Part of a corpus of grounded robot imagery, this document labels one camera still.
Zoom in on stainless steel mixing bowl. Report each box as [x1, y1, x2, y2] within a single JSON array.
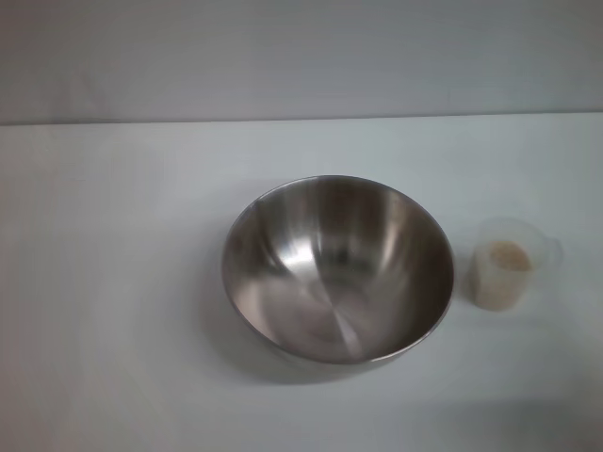
[[220, 174, 457, 371]]

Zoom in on white rice grains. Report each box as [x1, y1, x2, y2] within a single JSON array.
[[473, 238, 536, 311]]

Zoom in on clear plastic measuring cup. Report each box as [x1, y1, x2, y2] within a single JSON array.
[[470, 216, 565, 312]]

